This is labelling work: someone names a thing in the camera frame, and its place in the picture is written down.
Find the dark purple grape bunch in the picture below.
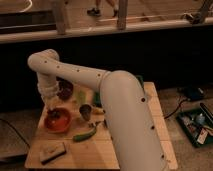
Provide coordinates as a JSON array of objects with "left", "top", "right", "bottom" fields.
[{"left": 48, "top": 110, "right": 60, "bottom": 119}]

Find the orange red bowl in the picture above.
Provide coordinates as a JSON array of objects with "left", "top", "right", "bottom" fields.
[{"left": 43, "top": 107, "right": 72, "bottom": 133}]

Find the small yellow banana piece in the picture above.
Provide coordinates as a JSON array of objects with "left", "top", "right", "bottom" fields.
[{"left": 93, "top": 107, "right": 104, "bottom": 115}]

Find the small metal cup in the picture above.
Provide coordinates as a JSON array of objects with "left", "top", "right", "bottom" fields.
[{"left": 79, "top": 104, "right": 92, "bottom": 121}]

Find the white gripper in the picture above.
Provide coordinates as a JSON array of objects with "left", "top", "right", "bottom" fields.
[{"left": 37, "top": 80, "right": 59, "bottom": 110}]

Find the light green vegetable piece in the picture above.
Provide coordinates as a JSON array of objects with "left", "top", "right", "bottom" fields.
[{"left": 74, "top": 90, "right": 86, "bottom": 105}]

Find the green bin with tools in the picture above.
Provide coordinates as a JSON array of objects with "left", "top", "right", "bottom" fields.
[{"left": 176, "top": 103, "right": 213, "bottom": 148}]

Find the dark maroon bowl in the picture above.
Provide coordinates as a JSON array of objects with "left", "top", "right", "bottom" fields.
[{"left": 57, "top": 80, "right": 73, "bottom": 101}]

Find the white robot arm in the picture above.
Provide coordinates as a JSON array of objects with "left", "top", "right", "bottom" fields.
[{"left": 28, "top": 49, "right": 169, "bottom": 171}]

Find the black cable at left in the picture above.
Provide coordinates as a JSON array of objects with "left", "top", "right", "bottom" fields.
[{"left": 0, "top": 117, "right": 31, "bottom": 149}]

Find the green chili pepper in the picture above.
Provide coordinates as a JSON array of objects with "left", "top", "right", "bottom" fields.
[{"left": 72, "top": 127, "right": 97, "bottom": 142}]

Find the sponge block with dark base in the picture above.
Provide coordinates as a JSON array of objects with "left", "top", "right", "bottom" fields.
[{"left": 39, "top": 142, "right": 66, "bottom": 164}]

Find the green plastic tray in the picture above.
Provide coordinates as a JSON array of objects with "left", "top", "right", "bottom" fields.
[{"left": 93, "top": 75, "right": 144, "bottom": 107}]

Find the black power adapter box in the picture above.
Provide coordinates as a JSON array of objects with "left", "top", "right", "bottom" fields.
[{"left": 179, "top": 86, "right": 204, "bottom": 101}]

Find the black cable on floor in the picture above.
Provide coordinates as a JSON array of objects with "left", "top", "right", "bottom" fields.
[{"left": 163, "top": 94, "right": 189, "bottom": 120}]

